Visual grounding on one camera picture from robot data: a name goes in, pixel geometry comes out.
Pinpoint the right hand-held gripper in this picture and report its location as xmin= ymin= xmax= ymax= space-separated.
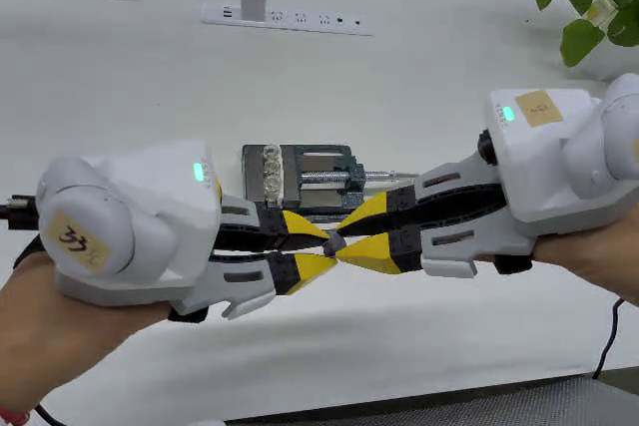
xmin=335 ymin=72 xmax=639 ymax=238

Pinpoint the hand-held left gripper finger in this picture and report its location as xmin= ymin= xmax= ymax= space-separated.
xmin=171 ymin=250 xmax=339 ymax=322

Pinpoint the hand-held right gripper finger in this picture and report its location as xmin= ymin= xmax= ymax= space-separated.
xmin=334 ymin=213 xmax=536 ymax=279

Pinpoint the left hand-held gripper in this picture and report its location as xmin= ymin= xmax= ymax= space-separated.
xmin=35 ymin=140 xmax=332 ymax=308

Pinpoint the clear glass vial row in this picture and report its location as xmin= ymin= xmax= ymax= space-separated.
xmin=263 ymin=145 xmax=286 ymax=208

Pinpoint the grey metal vise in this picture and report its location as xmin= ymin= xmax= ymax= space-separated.
xmin=241 ymin=143 xmax=421 ymax=212

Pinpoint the person's left forearm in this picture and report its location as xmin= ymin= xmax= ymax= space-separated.
xmin=0 ymin=249 xmax=174 ymax=420

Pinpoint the person's right forearm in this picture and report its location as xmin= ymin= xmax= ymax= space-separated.
xmin=532 ymin=206 xmax=639 ymax=308

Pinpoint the white table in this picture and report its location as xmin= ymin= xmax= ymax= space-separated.
xmin=0 ymin=0 xmax=639 ymax=426

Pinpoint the white power strip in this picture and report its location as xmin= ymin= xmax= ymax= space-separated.
xmin=200 ymin=1 xmax=375 ymax=38

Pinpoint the white plug-in charger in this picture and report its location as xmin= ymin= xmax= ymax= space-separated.
xmin=240 ymin=0 xmax=269 ymax=21

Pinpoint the green leafy plant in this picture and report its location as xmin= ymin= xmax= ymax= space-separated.
xmin=534 ymin=0 xmax=639 ymax=69

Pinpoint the red wrist band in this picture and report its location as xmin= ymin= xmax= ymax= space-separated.
xmin=0 ymin=404 xmax=30 ymax=426

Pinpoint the black cable with plug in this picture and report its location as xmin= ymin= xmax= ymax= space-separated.
xmin=0 ymin=194 xmax=42 ymax=233

